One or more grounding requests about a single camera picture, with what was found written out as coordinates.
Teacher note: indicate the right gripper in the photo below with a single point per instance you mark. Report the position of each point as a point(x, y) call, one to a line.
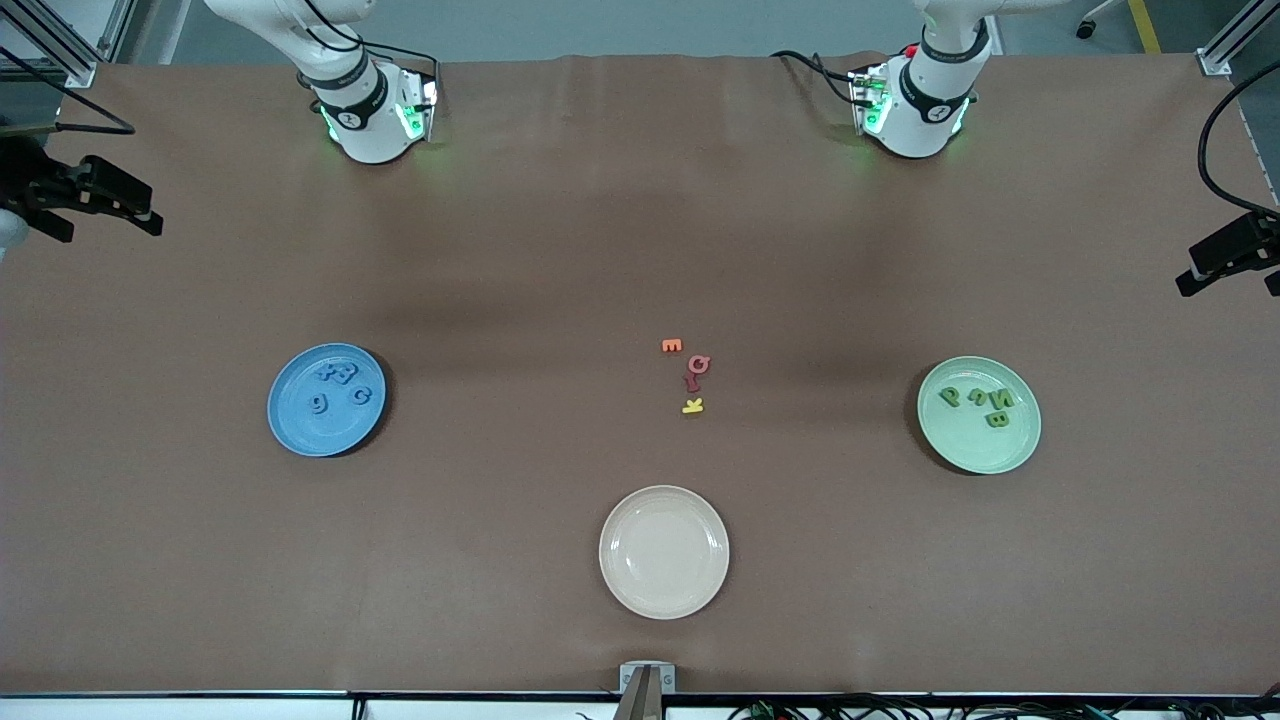
point(30, 180)

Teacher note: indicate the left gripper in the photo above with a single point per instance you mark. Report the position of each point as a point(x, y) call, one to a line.
point(1243, 238)

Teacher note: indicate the green letter N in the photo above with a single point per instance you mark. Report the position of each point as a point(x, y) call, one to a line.
point(1001, 399)

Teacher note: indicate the green letter B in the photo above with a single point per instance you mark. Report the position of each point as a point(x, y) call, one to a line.
point(997, 419)

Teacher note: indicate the blue letter m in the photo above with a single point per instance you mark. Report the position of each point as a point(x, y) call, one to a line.
point(346, 376)

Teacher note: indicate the blue capital letter G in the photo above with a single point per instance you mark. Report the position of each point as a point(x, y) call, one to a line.
point(356, 396)

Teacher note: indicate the green letter p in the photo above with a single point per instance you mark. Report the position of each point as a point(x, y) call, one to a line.
point(950, 397)

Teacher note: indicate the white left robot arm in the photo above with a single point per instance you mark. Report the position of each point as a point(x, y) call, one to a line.
point(925, 110)

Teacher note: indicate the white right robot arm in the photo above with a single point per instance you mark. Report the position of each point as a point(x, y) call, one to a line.
point(365, 125)

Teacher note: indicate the office chair caster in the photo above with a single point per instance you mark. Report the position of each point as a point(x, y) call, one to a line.
point(1085, 28)

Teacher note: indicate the light green plate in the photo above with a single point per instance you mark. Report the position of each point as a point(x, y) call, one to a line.
point(975, 450)

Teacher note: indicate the blue plate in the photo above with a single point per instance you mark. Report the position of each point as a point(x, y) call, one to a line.
point(335, 435)

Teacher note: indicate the brown paper table cover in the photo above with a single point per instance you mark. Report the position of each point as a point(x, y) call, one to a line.
point(200, 560)

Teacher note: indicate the red letter Q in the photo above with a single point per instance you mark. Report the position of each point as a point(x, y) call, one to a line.
point(695, 357)

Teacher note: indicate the beige plate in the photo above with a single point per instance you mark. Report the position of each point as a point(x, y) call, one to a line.
point(664, 552)

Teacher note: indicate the silver aluminium frame profile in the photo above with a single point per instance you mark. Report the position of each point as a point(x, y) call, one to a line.
point(1218, 62)
point(80, 72)

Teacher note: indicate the silver camera stand bracket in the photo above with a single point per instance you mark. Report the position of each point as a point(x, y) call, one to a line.
point(630, 675)

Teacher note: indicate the grey camera stand post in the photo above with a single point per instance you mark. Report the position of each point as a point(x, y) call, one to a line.
point(640, 700)

